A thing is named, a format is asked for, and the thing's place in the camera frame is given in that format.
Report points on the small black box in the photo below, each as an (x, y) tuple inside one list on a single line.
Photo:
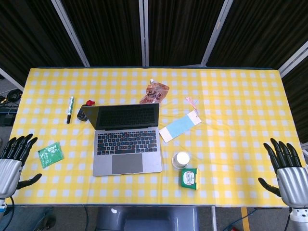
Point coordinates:
[(81, 113)]

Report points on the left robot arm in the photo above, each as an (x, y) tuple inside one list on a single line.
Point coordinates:
[(2, 204)]

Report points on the silver screen frame post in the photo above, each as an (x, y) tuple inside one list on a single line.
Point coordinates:
[(10, 79), (71, 32), (292, 59), (144, 31), (216, 31)]

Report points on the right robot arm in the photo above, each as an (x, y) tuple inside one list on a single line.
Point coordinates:
[(298, 217)]

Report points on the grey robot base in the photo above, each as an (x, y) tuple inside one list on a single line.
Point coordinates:
[(146, 219)]

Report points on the green white marker pen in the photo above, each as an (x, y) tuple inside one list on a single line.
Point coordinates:
[(70, 109)]

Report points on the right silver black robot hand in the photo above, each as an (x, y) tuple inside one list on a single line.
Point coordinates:
[(292, 185)]

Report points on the yellow white checked tablecloth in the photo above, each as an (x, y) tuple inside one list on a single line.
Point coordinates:
[(228, 120)]

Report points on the green plastic packet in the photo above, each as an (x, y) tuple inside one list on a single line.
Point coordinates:
[(50, 155)]

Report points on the grey laptop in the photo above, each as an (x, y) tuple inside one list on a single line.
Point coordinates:
[(127, 154)]

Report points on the blue white card with tassel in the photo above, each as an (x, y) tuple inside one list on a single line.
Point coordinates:
[(179, 126)]

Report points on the small red clip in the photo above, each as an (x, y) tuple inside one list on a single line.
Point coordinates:
[(91, 102)]

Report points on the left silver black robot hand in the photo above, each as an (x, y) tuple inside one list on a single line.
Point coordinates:
[(9, 173)]

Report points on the green box with yellow lid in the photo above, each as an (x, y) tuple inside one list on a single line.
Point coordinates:
[(189, 178)]

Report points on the orange spouted drink pouch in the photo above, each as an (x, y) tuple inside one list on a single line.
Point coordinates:
[(154, 92)]

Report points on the black screen panel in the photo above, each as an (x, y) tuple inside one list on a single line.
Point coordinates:
[(106, 31), (262, 31), (183, 31), (29, 31)]

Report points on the white paper cup leaf print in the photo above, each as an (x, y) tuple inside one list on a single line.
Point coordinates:
[(181, 159)]

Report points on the blue denim fabric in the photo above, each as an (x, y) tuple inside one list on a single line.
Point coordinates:
[(29, 219)]

